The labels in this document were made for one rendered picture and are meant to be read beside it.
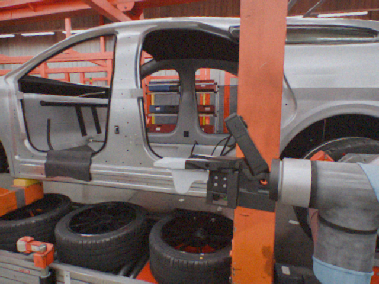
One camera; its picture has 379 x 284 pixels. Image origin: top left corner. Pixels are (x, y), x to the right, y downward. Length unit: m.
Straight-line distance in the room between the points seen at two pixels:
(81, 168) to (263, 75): 1.50
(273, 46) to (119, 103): 1.13
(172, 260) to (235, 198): 1.08
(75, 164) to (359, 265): 1.82
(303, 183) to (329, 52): 1.20
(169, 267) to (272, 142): 0.94
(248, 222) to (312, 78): 0.87
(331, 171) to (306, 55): 1.16
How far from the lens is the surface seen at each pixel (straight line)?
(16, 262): 1.97
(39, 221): 2.15
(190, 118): 3.26
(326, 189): 0.38
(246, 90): 0.90
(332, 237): 0.41
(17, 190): 2.35
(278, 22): 0.95
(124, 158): 1.72
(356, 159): 1.31
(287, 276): 1.53
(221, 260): 1.43
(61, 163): 2.05
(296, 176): 0.37
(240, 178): 0.40
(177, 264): 1.43
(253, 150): 0.39
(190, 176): 0.38
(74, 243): 1.72
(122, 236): 1.69
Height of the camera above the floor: 1.33
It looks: 8 degrees down
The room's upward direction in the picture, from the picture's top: straight up
